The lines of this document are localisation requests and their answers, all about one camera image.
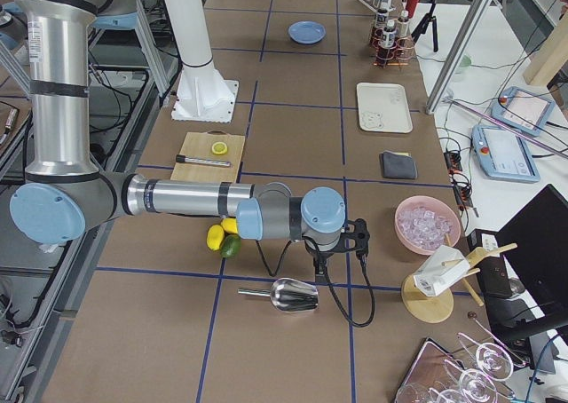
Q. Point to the white wire cup rack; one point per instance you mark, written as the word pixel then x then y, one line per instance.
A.
pixel 374 5

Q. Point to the steel ice scoop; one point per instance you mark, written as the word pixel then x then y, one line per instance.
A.
pixel 288 295

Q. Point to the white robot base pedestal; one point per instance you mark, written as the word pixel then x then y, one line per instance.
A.
pixel 203 95

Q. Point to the cream bear tray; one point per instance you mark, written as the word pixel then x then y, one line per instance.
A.
pixel 383 107

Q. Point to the half lemon slice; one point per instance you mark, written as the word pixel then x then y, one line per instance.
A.
pixel 219 148

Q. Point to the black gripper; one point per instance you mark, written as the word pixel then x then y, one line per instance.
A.
pixel 320 257

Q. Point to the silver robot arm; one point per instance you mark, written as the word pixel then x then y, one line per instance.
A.
pixel 66 194

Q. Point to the wooden cup stand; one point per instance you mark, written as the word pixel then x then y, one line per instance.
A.
pixel 427 294

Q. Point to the black camera tripod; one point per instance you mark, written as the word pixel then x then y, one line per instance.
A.
pixel 429 19

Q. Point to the grey folded cloth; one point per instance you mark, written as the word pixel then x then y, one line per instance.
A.
pixel 397 166

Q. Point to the green avocado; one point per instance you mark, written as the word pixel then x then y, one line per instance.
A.
pixel 231 246

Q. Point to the copper wire bottle rack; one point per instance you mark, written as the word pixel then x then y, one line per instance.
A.
pixel 393 56

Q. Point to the wine glass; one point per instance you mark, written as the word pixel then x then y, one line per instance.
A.
pixel 474 385
pixel 494 359

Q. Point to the aluminium frame post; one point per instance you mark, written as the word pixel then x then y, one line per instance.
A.
pixel 474 15

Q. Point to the yellow lemon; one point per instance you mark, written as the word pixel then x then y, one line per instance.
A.
pixel 215 237
pixel 230 225

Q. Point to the black monitor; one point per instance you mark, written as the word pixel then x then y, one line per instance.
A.
pixel 539 230

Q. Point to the blue plate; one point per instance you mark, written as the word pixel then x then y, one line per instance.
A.
pixel 307 32

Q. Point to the blue teach pendant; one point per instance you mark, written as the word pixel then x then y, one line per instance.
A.
pixel 523 110
pixel 502 155

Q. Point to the wooden cutting board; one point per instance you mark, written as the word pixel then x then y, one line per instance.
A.
pixel 198 144

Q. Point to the tea bottle white cap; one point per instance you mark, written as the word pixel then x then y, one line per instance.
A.
pixel 381 19

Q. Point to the steel muddler black cap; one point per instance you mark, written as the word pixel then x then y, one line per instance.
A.
pixel 180 158

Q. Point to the pink bowl with ice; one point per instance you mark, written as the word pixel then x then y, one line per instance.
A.
pixel 423 224

